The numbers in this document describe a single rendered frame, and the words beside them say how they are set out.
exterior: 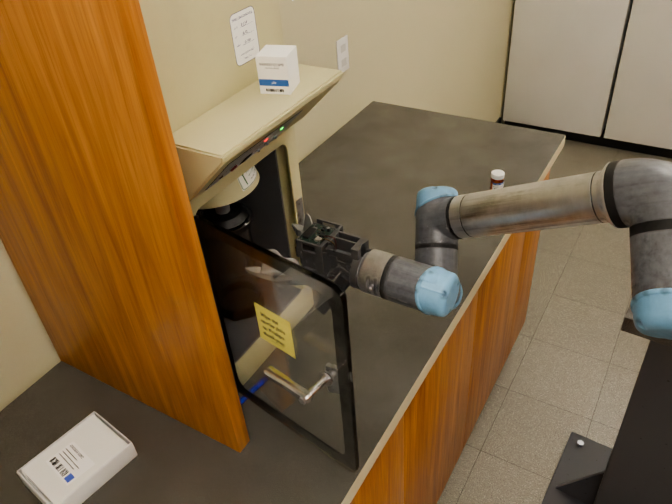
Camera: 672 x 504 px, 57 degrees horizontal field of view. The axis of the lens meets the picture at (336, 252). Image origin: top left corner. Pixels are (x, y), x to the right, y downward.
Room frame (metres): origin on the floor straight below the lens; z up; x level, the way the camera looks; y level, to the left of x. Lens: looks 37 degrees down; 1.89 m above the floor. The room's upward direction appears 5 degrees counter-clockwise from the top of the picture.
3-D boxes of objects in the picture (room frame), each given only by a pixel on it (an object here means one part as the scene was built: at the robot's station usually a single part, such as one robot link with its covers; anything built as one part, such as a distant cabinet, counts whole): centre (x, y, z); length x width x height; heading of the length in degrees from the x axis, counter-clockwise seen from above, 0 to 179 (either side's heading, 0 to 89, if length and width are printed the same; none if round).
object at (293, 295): (0.68, 0.11, 1.19); 0.30 x 0.01 x 0.40; 47
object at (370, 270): (0.79, -0.06, 1.24); 0.08 x 0.05 x 0.08; 146
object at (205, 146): (0.89, 0.10, 1.46); 0.32 x 0.12 x 0.10; 146
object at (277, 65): (0.94, 0.07, 1.54); 0.05 x 0.05 x 0.06; 72
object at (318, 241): (0.83, 0.00, 1.24); 0.12 x 0.08 x 0.09; 56
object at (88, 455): (0.66, 0.49, 0.96); 0.16 x 0.12 x 0.04; 138
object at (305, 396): (0.61, 0.07, 1.20); 0.10 x 0.05 x 0.03; 47
